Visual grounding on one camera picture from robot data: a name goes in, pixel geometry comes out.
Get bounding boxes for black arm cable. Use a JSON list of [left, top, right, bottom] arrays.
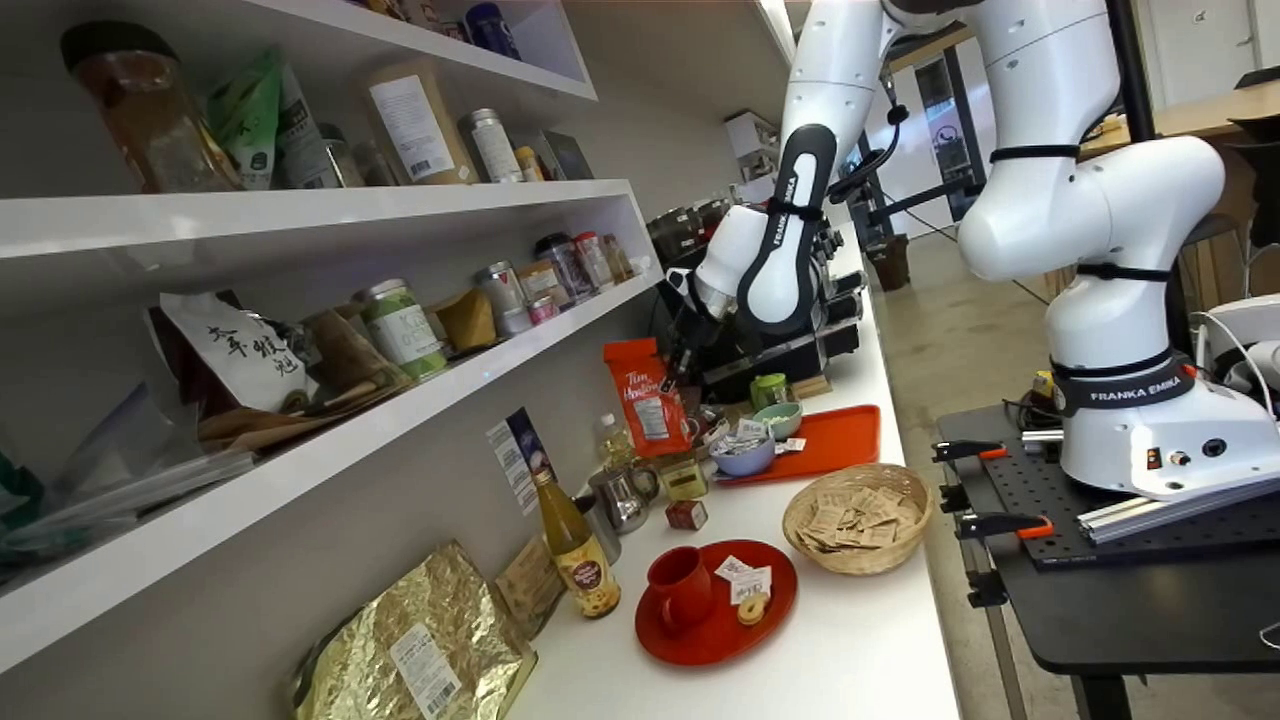
[[820, 77, 917, 207]]

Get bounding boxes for large jar brown contents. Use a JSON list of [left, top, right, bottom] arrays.
[[54, 18, 240, 195]]

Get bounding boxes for green bag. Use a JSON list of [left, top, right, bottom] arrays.
[[203, 49, 343, 193]]

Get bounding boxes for small gold pouch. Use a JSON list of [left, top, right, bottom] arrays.
[[435, 283, 504, 359]]

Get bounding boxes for purple bowl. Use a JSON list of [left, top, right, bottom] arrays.
[[711, 432, 785, 484]]

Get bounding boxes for black coffee machine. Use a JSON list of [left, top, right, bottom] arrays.
[[650, 195, 862, 404]]

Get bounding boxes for orange coffee packet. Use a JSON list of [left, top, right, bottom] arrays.
[[598, 335, 699, 464]]

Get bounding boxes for orange plastic tray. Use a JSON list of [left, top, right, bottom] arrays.
[[716, 402, 884, 490]]

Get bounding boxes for white jar green lid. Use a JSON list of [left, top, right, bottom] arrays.
[[360, 275, 450, 384]]

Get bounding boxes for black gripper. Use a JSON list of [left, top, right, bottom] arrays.
[[657, 275, 732, 374]]

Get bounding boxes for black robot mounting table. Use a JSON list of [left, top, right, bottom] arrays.
[[932, 397, 1280, 720]]

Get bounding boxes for small red cube box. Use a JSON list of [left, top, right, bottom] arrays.
[[665, 497, 711, 535]]

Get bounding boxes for aluminium rail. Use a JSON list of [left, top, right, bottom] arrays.
[[1074, 467, 1280, 550]]

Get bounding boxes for orange-handled clamp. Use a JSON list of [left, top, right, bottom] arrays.
[[932, 432, 1062, 471], [946, 510, 1062, 554]]

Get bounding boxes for clear plastic bags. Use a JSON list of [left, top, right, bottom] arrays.
[[0, 380, 260, 593]]

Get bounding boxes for amber liquid bottle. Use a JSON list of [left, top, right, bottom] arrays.
[[527, 423, 626, 624]]

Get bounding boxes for brown bin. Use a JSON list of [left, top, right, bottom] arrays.
[[871, 234, 921, 296]]

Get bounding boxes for small dark box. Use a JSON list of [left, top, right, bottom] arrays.
[[530, 128, 598, 185]]

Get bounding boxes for glass storage jar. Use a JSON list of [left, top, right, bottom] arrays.
[[582, 458, 659, 541]]

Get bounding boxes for dark-lidded jar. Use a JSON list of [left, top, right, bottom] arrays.
[[534, 234, 598, 302]]

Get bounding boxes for clear oil bottle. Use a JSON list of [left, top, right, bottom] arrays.
[[591, 407, 639, 471]]

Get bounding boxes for small clear jar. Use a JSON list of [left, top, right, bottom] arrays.
[[477, 256, 534, 341]]

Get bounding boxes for white shelf unit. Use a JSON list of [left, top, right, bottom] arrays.
[[0, 0, 804, 675]]

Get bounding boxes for cardboard box white label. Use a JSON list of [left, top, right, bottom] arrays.
[[360, 57, 478, 189]]

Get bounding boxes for small yellow box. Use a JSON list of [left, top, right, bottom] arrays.
[[657, 458, 711, 504]]

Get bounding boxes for white plastic bottle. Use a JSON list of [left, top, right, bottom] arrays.
[[463, 105, 527, 189]]

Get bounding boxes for red plate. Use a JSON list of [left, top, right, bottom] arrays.
[[631, 535, 804, 671]]

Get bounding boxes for gold foil bag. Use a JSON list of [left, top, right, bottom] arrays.
[[286, 535, 545, 720]]

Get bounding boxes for small pink jar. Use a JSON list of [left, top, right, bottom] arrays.
[[515, 256, 576, 326]]

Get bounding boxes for flat brown packet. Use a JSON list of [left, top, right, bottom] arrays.
[[486, 531, 572, 644]]

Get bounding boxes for large round wicker basket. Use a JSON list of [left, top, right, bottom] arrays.
[[778, 462, 934, 582]]

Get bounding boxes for red mug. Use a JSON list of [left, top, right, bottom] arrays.
[[645, 544, 720, 631]]

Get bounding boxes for white bag black script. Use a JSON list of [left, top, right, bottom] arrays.
[[151, 288, 325, 420]]

